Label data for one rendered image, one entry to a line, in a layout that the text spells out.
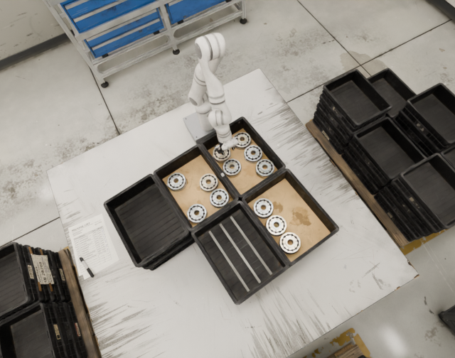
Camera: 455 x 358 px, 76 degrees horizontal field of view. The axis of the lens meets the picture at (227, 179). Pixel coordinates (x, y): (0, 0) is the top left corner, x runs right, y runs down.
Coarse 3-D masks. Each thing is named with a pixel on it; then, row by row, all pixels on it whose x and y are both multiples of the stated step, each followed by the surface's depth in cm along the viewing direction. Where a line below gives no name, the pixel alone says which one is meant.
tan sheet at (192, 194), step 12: (180, 168) 166; (192, 168) 166; (204, 168) 165; (192, 180) 163; (180, 192) 161; (192, 192) 160; (204, 192) 159; (180, 204) 158; (192, 204) 157; (204, 204) 157
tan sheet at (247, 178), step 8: (232, 136) 171; (256, 144) 168; (232, 152) 167; (240, 152) 167; (240, 160) 165; (248, 168) 163; (264, 168) 162; (240, 176) 161; (248, 176) 161; (256, 176) 161; (240, 184) 160; (248, 184) 159; (256, 184) 159; (240, 192) 158
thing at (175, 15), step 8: (176, 0) 264; (184, 0) 269; (192, 0) 273; (200, 0) 277; (208, 0) 281; (216, 0) 285; (224, 0) 289; (168, 8) 269; (176, 8) 272; (184, 8) 275; (192, 8) 279; (200, 8) 284; (176, 16) 279; (184, 16) 283
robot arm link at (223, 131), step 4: (212, 112) 132; (208, 116) 133; (212, 116) 131; (212, 120) 132; (216, 120) 131; (212, 124) 133; (216, 124) 133; (228, 124) 140; (216, 128) 137; (220, 128) 139; (224, 128) 139; (228, 128) 140; (216, 132) 144; (220, 132) 140; (224, 132) 140; (228, 132) 142; (220, 136) 143; (224, 136) 143
